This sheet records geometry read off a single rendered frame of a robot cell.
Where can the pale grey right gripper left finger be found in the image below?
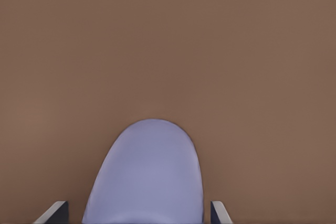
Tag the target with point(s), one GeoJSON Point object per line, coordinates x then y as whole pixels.
{"type": "Point", "coordinates": [56, 212]}

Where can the lavender blue rounded object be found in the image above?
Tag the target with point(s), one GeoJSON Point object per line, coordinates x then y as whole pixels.
{"type": "Point", "coordinates": [149, 176]}

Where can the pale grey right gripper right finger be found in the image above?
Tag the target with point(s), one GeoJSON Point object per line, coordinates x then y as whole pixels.
{"type": "Point", "coordinates": [218, 212]}

